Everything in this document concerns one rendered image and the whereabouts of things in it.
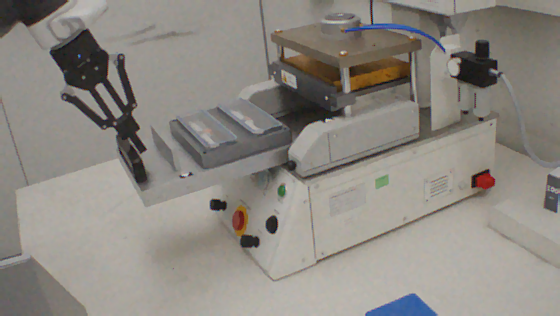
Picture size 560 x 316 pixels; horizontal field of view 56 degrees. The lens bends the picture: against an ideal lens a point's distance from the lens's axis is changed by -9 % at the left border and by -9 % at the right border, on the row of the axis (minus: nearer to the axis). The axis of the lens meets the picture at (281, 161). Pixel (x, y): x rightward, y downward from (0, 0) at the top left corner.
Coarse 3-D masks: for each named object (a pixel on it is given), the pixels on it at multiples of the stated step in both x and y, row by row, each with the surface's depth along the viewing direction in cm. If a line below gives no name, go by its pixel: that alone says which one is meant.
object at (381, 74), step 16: (304, 64) 111; (320, 64) 110; (368, 64) 107; (384, 64) 106; (400, 64) 105; (336, 80) 100; (352, 80) 101; (368, 80) 103; (384, 80) 104; (400, 80) 106
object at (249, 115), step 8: (224, 104) 112; (232, 104) 111; (240, 104) 111; (248, 104) 110; (232, 112) 107; (240, 112) 107; (248, 112) 106; (256, 112) 106; (240, 120) 103; (248, 120) 103; (256, 120) 102; (264, 120) 102; (272, 120) 101; (256, 128) 99; (264, 128) 98
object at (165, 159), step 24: (144, 144) 107; (168, 144) 96; (288, 144) 100; (168, 168) 96; (192, 168) 95; (216, 168) 94; (240, 168) 96; (264, 168) 99; (144, 192) 90; (168, 192) 92; (192, 192) 94
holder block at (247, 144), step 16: (208, 112) 111; (176, 128) 106; (240, 128) 102; (288, 128) 100; (192, 144) 98; (240, 144) 96; (256, 144) 97; (272, 144) 99; (208, 160) 94; (224, 160) 96
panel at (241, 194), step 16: (256, 176) 110; (288, 176) 100; (224, 192) 121; (240, 192) 115; (256, 192) 109; (272, 192) 104; (288, 192) 99; (240, 208) 114; (256, 208) 108; (272, 208) 103; (288, 208) 99; (256, 224) 108; (272, 240) 102; (256, 256) 106; (272, 256) 101
